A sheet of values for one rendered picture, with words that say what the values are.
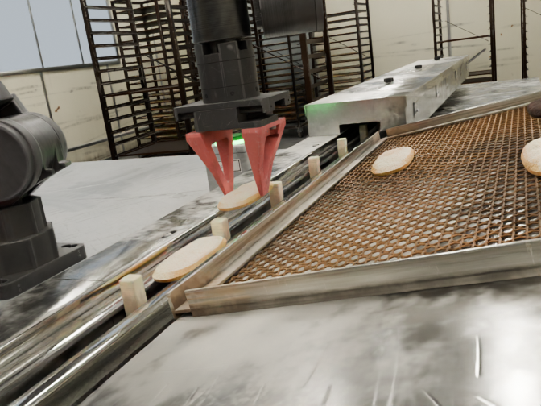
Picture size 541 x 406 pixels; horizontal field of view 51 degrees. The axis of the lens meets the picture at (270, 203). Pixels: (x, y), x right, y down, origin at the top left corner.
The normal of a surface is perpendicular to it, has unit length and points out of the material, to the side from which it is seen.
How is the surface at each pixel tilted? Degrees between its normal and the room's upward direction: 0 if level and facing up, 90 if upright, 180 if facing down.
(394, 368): 10
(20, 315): 0
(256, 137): 112
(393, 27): 90
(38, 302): 0
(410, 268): 90
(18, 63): 90
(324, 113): 90
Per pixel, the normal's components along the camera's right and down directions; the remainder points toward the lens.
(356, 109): -0.39, 0.28
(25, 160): -0.01, 0.25
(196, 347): -0.29, -0.94
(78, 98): 0.91, -0.02
